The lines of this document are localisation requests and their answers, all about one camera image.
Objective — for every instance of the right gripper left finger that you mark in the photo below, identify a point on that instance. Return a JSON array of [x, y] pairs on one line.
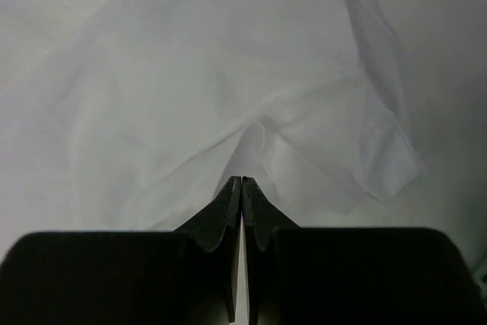
[[185, 276]]

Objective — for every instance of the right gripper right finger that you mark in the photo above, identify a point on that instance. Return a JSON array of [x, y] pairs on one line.
[[301, 275]]

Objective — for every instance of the white t shirt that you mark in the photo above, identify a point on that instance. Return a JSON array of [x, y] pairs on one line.
[[129, 114]]

